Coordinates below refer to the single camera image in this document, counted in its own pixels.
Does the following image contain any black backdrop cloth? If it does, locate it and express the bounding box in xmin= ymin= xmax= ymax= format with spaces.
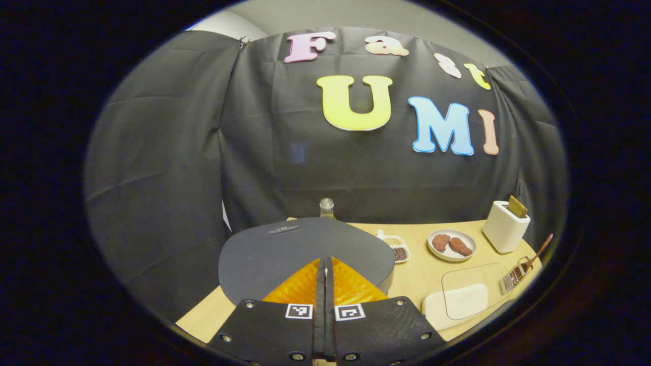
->
xmin=84 ymin=26 xmax=568 ymax=323

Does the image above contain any dark grey rice cooker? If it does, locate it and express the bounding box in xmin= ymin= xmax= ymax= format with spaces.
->
xmin=218 ymin=217 xmax=396 ymax=306

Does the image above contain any white toaster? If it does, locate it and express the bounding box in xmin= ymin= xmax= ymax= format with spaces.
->
xmin=482 ymin=201 xmax=531 ymax=254

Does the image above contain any white divided bean dish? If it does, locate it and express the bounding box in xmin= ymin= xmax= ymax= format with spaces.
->
xmin=376 ymin=230 xmax=410 ymax=264

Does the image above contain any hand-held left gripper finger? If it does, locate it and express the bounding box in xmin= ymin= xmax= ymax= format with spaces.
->
xmin=325 ymin=257 xmax=448 ymax=366
xmin=206 ymin=257 xmax=326 ymax=366

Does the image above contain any round white plate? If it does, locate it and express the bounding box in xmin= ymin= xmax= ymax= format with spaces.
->
xmin=427 ymin=229 xmax=477 ymax=262

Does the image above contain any small wire chopstick holder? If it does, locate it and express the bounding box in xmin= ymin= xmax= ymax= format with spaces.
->
xmin=499 ymin=257 xmax=534 ymax=295

